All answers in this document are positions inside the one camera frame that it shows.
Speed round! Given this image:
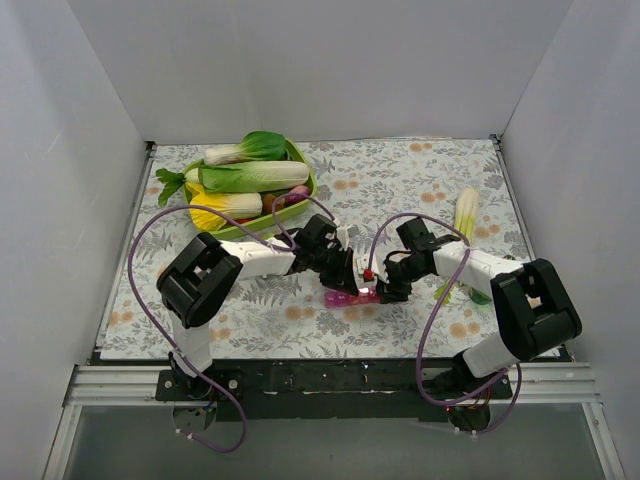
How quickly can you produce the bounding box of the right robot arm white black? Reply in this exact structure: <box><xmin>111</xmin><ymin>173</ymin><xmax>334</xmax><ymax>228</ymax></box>
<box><xmin>376</xmin><ymin>213</ymin><xmax>582</xmax><ymax>400</ymax></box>

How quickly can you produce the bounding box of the yellow cabbage toy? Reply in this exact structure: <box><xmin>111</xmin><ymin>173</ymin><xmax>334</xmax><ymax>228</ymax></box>
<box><xmin>190</xmin><ymin>193</ymin><xmax>262</xmax><ymax>231</ymax></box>

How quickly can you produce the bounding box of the long green napa cabbage toy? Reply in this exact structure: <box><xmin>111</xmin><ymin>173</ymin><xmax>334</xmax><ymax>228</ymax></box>
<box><xmin>198</xmin><ymin>160</ymin><xmax>309</xmax><ymax>193</ymax></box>

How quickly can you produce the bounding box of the bok choy toy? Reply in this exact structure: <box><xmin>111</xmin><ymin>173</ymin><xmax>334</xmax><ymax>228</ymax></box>
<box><xmin>204</xmin><ymin>131</ymin><xmax>286</xmax><ymax>166</ymax></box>

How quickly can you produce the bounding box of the purple onion toy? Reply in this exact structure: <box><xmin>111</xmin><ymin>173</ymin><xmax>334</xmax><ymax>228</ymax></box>
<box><xmin>285</xmin><ymin>185</ymin><xmax>311</xmax><ymax>205</ymax></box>

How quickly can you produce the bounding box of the floral table mat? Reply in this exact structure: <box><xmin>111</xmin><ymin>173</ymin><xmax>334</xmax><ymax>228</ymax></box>
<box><xmin>100</xmin><ymin>138</ymin><xmax>529</xmax><ymax>361</ymax></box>

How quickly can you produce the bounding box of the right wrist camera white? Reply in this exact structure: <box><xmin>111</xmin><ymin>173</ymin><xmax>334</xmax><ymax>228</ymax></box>
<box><xmin>353</xmin><ymin>255</ymin><xmax>376</xmax><ymax>284</ymax></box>

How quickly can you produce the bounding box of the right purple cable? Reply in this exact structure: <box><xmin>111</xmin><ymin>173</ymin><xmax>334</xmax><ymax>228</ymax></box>
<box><xmin>366</xmin><ymin>212</ymin><xmax>523</xmax><ymax>434</ymax></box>

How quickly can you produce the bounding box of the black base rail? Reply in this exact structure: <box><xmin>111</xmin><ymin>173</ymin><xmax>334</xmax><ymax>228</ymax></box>
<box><xmin>154</xmin><ymin>357</ymin><xmax>516</xmax><ymax>424</ymax></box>

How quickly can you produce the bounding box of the green plastic tray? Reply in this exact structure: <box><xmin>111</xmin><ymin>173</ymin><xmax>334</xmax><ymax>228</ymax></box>
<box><xmin>179</xmin><ymin>137</ymin><xmax>316</xmax><ymax>240</ymax></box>

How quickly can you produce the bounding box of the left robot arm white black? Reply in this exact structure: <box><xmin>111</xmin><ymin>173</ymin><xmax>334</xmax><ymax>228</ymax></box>
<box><xmin>156</xmin><ymin>214</ymin><xmax>359</xmax><ymax>400</ymax></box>

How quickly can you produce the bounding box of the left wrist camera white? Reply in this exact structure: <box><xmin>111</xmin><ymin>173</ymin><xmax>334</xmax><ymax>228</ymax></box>
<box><xmin>336</xmin><ymin>224</ymin><xmax>359</xmax><ymax>249</ymax></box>

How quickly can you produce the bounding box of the green celery stalk toy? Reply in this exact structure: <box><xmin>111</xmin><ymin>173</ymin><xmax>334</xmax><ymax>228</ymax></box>
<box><xmin>434</xmin><ymin>187</ymin><xmax>480</xmax><ymax>305</ymax></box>

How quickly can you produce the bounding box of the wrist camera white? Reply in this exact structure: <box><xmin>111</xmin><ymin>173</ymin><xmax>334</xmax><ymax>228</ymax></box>
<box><xmin>336</xmin><ymin>224</ymin><xmax>359</xmax><ymax>249</ymax></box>
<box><xmin>353</xmin><ymin>255</ymin><xmax>376</xmax><ymax>284</ymax></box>

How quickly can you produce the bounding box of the pink weekly pill organizer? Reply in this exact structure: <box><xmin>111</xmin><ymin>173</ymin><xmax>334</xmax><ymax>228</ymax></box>
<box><xmin>323</xmin><ymin>287</ymin><xmax>380</xmax><ymax>309</ymax></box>

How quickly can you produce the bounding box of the white radish with leaves toy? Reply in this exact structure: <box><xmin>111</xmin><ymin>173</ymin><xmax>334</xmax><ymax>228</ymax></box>
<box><xmin>155</xmin><ymin>168</ymin><xmax>200</xmax><ymax>207</ymax></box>

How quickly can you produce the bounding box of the green round jar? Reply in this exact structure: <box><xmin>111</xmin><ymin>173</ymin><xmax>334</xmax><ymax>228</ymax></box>
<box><xmin>469</xmin><ymin>287</ymin><xmax>493</xmax><ymax>305</ymax></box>

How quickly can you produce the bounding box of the brown mushroom toy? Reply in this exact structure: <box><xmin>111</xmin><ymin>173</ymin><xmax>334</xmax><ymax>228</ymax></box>
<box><xmin>262</xmin><ymin>194</ymin><xmax>277</xmax><ymax>215</ymax></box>

